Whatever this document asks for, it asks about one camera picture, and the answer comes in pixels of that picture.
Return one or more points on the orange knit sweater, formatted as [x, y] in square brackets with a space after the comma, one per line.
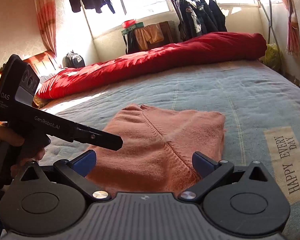
[158, 144]

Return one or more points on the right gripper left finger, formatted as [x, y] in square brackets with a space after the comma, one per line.
[48, 200]

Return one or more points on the pink curtain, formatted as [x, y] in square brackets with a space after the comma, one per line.
[293, 33]
[46, 18]

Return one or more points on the person's left hand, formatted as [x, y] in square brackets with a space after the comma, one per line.
[9, 136]

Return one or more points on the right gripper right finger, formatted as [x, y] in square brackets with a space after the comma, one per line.
[242, 201]

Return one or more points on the orange cloth on cabinet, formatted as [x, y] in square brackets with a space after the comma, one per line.
[148, 34]

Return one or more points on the green box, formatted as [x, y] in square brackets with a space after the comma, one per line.
[131, 28]

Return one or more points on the black hanging jacket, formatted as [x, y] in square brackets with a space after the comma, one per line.
[198, 17]

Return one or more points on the pink curtain right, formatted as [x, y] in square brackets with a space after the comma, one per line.
[293, 33]

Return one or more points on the red basin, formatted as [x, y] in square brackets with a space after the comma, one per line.
[128, 23]

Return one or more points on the dark wooden cabinet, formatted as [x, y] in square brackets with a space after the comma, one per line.
[170, 33]

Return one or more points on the pink curtain left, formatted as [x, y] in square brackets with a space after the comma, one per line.
[46, 18]

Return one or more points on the beige pillow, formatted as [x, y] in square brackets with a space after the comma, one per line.
[38, 101]

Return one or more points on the wooden headboard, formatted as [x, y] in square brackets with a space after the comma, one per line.
[18, 86]

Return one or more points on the yellow-green bag by bed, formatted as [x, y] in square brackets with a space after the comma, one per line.
[272, 57]

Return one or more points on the red duvet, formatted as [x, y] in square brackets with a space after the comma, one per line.
[206, 49]

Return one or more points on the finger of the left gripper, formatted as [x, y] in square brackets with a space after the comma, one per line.
[88, 135]

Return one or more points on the black backpack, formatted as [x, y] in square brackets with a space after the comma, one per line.
[73, 60]

